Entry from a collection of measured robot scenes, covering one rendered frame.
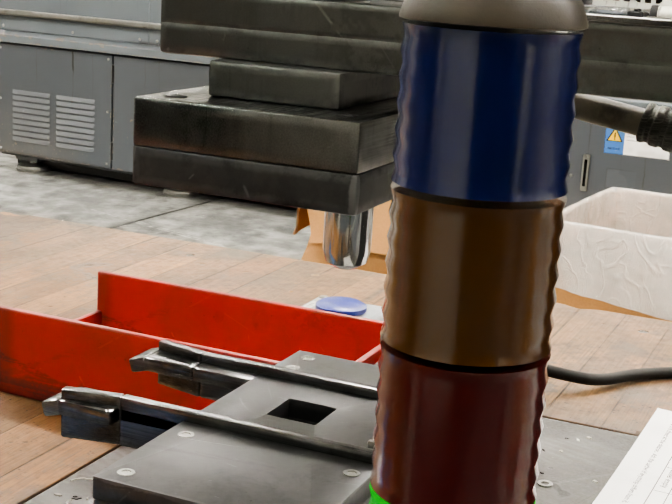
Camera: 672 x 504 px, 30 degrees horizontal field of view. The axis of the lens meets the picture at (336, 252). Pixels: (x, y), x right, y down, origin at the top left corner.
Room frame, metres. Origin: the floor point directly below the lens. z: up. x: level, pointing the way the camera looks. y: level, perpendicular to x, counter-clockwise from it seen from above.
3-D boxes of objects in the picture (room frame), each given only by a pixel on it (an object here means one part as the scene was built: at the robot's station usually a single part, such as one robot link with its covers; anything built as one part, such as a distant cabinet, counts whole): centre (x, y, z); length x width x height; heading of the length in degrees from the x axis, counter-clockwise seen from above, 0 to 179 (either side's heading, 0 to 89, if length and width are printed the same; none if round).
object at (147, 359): (0.64, 0.07, 0.98); 0.07 x 0.02 x 0.01; 67
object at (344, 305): (0.94, -0.01, 0.93); 0.04 x 0.04 x 0.02
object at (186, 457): (0.56, 0.01, 0.98); 0.20 x 0.10 x 0.01; 157
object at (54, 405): (0.57, 0.10, 0.98); 0.07 x 0.02 x 0.01; 67
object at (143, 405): (0.54, 0.04, 0.98); 0.13 x 0.01 x 0.03; 67
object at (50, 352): (0.80, 0.08, 0.93); 0.25 x 0.12 x 0.06; 67
